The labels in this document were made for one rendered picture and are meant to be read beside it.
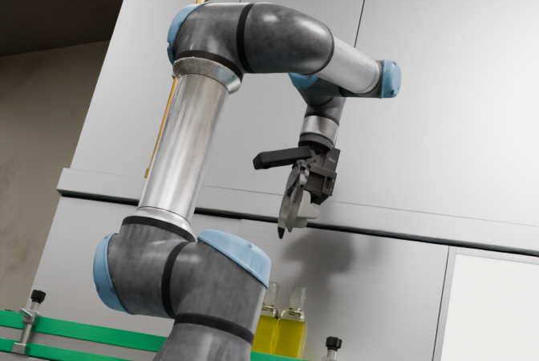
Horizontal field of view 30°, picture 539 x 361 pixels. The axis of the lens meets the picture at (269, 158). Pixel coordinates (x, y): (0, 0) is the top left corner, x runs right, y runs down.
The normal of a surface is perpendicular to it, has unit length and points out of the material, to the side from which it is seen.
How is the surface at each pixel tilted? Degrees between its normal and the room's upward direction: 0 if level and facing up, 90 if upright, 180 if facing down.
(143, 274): 105
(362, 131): 90
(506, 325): 90
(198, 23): 93
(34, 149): 90
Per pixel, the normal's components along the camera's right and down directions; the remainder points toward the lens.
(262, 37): -0.07, 0.07
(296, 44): 0.49, 0.22
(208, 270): -0.36, -0.45
